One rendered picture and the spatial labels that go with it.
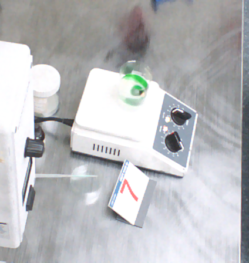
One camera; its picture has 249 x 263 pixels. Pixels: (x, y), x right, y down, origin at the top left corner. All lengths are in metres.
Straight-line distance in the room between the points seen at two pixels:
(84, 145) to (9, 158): 0.63
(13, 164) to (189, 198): 0.66
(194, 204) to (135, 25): 0.40
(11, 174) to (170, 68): 0.80
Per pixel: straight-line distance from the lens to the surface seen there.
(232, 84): 1.26
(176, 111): 1.11
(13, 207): 0.53
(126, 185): 1.07
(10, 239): 0.59
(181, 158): 1.10
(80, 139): 1.08
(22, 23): 1.30
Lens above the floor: 1.72
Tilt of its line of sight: 56 degrees down
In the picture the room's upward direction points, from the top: 10 degrees clockwise
